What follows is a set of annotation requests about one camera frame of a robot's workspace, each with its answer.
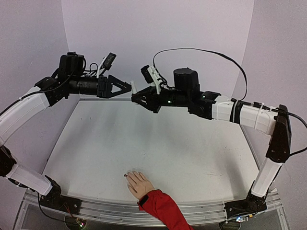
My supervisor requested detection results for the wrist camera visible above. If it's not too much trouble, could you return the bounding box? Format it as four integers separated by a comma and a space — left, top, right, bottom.
141, 65, 166, 95
96, 53, 117, 79

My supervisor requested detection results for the aluminium front rail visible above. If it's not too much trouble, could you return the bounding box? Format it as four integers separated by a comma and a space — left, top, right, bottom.
35, 189, 282, 229

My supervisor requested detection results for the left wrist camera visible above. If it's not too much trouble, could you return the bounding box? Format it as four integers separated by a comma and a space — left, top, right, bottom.
96, 53, 117, 79

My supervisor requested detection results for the white nail polish cap brush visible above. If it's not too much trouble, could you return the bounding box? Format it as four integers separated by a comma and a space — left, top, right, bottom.
130, 80, 138, 94

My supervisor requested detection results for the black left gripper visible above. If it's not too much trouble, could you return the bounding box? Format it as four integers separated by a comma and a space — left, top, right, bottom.
69, 73, 133, 97

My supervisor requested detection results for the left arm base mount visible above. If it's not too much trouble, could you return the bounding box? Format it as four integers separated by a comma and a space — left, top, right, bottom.
39, 175, 82, 214

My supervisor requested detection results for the mannequin hand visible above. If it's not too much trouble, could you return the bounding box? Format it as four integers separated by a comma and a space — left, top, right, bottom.
124, 171, 155, 200

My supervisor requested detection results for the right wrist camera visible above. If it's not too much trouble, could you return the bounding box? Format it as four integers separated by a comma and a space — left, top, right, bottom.
141, 65, 166, 95

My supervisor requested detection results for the black camera cable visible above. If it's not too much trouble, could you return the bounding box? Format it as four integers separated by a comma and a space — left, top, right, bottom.
153, 48, 307, 156

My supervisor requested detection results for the red jacket sleeve forearm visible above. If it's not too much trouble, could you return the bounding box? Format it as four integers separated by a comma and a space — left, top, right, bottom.
138, 189, 193, 230

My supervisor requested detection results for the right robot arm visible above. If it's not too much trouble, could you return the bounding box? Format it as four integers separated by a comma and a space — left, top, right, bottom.
131, 66, 292, 197

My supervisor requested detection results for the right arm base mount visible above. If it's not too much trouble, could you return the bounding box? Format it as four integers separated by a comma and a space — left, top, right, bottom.
224, 189, 267, 219

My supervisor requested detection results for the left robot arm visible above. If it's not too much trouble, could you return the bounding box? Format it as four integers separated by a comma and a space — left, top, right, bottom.
0, 52, 131, 209

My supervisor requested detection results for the circuit board with leds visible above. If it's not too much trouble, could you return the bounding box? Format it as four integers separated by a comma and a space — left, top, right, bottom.
64, 216, 87, 230

